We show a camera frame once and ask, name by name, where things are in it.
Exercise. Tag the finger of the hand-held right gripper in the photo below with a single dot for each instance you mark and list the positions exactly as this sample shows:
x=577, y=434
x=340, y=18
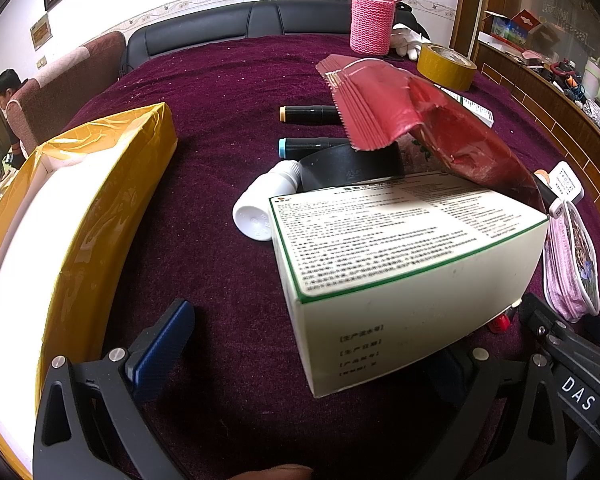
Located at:
x=545, y=320

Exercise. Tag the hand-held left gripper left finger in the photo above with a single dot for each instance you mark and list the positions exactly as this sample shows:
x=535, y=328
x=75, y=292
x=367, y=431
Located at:
x=165, y=345

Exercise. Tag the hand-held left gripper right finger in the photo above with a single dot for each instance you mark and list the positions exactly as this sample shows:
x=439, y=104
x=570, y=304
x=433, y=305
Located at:
x=445, y=380

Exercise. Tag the patterned clear pink container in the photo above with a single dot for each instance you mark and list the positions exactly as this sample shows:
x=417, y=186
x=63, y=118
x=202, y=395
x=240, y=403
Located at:
x=575, y=270

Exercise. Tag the white box green edge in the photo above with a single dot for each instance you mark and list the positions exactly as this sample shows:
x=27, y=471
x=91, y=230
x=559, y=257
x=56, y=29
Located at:
x=380, y=260

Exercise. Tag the white plug charger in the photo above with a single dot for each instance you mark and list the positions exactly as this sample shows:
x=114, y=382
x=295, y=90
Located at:
x=567, y=185

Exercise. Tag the yellow cardboard tray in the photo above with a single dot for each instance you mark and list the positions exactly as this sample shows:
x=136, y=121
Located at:
x=105, y=220

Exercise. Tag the small white bottle orange cap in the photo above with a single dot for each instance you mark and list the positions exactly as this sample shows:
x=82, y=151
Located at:
x=542, y=178

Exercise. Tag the white pill bottle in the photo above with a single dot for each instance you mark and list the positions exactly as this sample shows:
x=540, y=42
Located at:
x=260, y=205

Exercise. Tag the long white blue box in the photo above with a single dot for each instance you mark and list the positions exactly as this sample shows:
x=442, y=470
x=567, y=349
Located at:
x=475, y=110

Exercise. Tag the black tape roll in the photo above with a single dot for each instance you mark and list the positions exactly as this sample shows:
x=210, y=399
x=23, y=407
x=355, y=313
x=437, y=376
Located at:
x=340, y=167

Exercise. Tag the black marker blue cap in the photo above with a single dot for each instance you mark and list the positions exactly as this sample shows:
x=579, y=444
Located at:
x=305, y=145

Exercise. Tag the red envelope packet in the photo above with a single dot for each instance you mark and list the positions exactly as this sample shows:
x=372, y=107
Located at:
x=405, y=105

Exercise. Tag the black marker orange cap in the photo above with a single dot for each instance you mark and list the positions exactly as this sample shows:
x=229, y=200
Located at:
x=310, y=113

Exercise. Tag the person's left hand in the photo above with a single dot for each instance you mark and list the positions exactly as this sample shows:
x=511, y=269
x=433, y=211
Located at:
x=280, y=473

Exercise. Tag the small red object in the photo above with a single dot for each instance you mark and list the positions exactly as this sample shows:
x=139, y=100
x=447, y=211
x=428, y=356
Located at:
x=500, y=321

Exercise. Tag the wooden cabinet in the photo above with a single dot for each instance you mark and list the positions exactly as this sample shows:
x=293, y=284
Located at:
x=530, y=90

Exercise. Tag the white jug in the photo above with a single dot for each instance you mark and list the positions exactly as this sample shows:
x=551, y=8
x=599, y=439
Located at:
x=592, y=80

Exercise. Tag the yellow tape roll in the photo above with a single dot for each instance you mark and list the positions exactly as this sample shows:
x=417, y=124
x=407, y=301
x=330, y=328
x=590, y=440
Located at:
x=442, y=77

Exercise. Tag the brown armchair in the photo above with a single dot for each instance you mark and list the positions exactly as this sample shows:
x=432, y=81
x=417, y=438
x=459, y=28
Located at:
x=70, y=90

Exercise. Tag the colourful cardboard box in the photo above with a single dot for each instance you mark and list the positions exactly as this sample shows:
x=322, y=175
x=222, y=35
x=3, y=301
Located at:
x=505, y=32

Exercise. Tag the black leather sofa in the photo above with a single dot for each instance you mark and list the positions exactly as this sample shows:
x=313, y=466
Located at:
x=205, y=35

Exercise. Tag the white glove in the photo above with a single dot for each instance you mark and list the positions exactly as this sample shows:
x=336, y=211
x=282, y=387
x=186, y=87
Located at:
x=405, y=40

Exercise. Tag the pink knit covered thermos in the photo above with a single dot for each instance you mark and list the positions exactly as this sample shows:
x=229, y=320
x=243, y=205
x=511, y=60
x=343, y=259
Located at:
x=372, y=20

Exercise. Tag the wall socket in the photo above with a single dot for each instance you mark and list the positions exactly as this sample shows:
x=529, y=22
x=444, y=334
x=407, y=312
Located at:
x=41, y=62

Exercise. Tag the wall plaque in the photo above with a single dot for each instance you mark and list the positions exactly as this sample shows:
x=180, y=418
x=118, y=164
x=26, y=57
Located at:
x=41, y=31

